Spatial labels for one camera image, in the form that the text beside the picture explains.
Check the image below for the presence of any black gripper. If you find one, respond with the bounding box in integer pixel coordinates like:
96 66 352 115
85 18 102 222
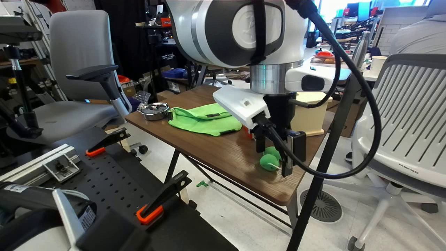
254 92 308 179

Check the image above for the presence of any green microfibre cloth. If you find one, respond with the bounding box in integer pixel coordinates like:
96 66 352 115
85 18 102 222
167 102 244 138

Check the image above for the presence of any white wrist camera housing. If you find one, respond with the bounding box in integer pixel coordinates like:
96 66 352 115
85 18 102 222
212 87 272 133

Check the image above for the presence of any white mesh office chair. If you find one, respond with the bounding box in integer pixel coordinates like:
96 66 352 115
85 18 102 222
344 52 446 251

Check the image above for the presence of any white grey rounded housing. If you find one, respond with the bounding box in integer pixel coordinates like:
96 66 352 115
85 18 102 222
0 184 102 251

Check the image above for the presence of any thick black cable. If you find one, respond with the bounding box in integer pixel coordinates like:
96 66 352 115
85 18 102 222
254 0 383 182

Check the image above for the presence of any grey office chair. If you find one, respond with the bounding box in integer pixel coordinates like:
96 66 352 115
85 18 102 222
5 9 150 158

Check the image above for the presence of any black folding table leg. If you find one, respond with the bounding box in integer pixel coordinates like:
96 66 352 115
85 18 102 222
163 148 182 187

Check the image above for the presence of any orange black bar clamp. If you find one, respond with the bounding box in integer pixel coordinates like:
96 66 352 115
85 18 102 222
134 169 194 229
84 127 132 159

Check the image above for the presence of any black tripod stand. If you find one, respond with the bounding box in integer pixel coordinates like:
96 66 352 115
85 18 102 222
0 45 44 140

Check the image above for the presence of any round grey floor base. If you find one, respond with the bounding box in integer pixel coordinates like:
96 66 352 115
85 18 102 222
298 188 344 225

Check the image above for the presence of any black stand pole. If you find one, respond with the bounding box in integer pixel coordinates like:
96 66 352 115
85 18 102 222
286 73 362 251

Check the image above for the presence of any black perforated board table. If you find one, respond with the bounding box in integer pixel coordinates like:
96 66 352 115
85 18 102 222
0 138 240 251

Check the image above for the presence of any round metal bowl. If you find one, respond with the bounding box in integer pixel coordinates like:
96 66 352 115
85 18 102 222
138 101 174 123

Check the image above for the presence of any thin black cable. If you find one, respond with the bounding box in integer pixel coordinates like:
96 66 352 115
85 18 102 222
248 0 270 67

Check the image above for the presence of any small green toy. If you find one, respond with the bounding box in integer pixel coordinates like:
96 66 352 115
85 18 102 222
258 145 284 175

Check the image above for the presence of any beige cardboard box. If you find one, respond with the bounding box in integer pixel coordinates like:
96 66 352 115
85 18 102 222
291 91 327 137

